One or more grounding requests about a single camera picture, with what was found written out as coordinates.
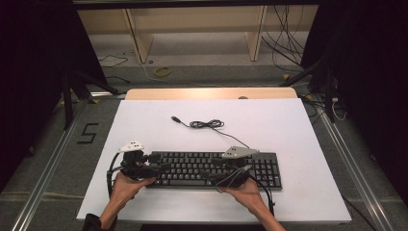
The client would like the bundle of black cables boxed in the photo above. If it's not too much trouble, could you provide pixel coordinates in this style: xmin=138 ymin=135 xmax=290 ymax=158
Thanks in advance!
xmin=261 ymin=4 xmax=306 ymax=73

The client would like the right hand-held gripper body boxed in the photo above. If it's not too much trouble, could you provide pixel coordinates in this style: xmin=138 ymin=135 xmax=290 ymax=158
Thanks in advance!
xmin=217 ymin=145 xmax=260 ymax=189

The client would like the aluminium floor rail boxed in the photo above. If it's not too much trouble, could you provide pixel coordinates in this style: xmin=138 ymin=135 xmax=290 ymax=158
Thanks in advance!
xmin=316 ymin=95 xmax=396 ymax=231
xmin=11 ymin=99 xmax=89 ymax=231

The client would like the person's left hand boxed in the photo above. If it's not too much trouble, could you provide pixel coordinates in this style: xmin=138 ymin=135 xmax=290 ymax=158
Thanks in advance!
xmin=110 ymin=171 xmax=157 ymax=210

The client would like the black keyboard cable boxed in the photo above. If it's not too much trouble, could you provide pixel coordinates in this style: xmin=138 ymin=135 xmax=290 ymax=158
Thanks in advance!
xmin=170 ymin=115 xmax=251 ymax=150

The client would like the thin white cable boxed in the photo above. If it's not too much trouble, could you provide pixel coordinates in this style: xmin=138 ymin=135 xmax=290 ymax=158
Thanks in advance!
xmin=331 ymin=97 xmax=347 ymax=122

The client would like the hand-held gripper cable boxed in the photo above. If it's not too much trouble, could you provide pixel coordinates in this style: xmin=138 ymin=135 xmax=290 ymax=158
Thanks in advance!
xmin=215 ymin=165 xmax=277 ymax=217
xmin=106 ymin=152 xmax=125 ymax=199

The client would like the light wooden table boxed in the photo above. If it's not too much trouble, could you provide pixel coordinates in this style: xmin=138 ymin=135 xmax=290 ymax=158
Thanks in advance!
xmin=124 ymin=87 xmax=298 ymax=101

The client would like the person's dark clothing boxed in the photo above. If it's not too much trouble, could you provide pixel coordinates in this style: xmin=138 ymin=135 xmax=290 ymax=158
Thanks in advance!
xmin=82 ymin=213 xmax=118 ymax=231

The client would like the left hand-held gripper cable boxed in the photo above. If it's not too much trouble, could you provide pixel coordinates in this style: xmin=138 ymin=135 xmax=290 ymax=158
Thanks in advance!
xmin=106 ymin=152 xmax=125 ymax=199

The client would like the black metal stand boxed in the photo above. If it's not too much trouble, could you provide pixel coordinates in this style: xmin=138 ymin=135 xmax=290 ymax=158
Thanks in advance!
xmin=61 ymin=68 xmax=127 ymax=131
xmin=279 ymin=57 xmax=338 ymax=124

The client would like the dark curtain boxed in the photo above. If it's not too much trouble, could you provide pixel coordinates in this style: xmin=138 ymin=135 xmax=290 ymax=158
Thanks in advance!
xmin=0 ymin=0 xmax=109 ymax=193
xmin=301 ymin=0 xmax=408 ymax=206

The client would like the right hand-held gripper cable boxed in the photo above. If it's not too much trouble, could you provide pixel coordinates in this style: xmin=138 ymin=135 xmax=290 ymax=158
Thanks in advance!
xmin=215 ymin=165 xmax=277 ymax=217

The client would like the yellow tape roll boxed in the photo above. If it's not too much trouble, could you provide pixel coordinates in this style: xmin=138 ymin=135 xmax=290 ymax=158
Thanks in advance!
xmin=153 ymin=65 xmax=172 ymax=78

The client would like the light wooden shelf unit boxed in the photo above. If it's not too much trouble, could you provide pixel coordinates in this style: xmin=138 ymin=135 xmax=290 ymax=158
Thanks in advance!
xmin=77 ymin=4 xmax=319 ymax=64

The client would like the black computer keyboard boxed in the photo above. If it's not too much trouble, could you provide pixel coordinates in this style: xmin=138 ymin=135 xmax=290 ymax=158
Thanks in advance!
xmin=145 ymin=150 xmax=283 ymax=192

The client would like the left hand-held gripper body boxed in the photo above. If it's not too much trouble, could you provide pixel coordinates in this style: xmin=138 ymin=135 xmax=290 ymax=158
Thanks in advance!
xmin=117 ymin=140 xmax=161 ymax=181

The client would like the person's right hand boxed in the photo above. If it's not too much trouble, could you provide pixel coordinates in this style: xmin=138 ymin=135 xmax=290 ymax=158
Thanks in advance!
xmin=224 ymin=177 xmax=269 ymax=214

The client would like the thin black floor cable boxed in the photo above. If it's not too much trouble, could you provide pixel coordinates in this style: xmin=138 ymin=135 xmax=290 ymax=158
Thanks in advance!
xmin=98 ymin=54 xmax=129 ymax=69

